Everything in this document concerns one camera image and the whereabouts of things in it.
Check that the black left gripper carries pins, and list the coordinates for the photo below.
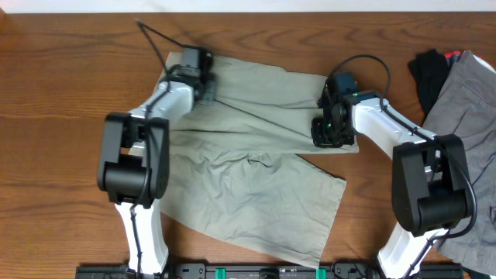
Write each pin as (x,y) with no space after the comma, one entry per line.
(211,90)

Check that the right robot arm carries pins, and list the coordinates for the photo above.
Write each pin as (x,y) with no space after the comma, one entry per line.
(431,191)

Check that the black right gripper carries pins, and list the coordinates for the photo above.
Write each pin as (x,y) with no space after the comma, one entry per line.
(320,140)

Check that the khaki green shorts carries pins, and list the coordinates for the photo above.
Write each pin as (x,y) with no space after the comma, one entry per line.
(237,167)

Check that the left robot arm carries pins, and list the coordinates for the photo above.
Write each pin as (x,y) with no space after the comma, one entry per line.
(133,168)

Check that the red garment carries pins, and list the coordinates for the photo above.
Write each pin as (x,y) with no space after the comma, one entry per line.
(453,54)

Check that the black garment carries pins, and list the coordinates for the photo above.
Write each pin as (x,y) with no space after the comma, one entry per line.
(430,71)

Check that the grey shorts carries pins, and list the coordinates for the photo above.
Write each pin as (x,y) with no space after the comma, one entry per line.
(466,108)

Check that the light blue garment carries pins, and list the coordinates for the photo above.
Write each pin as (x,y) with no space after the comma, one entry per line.
(484,64)

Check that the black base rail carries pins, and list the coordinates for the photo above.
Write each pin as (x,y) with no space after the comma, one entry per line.
(338,270)

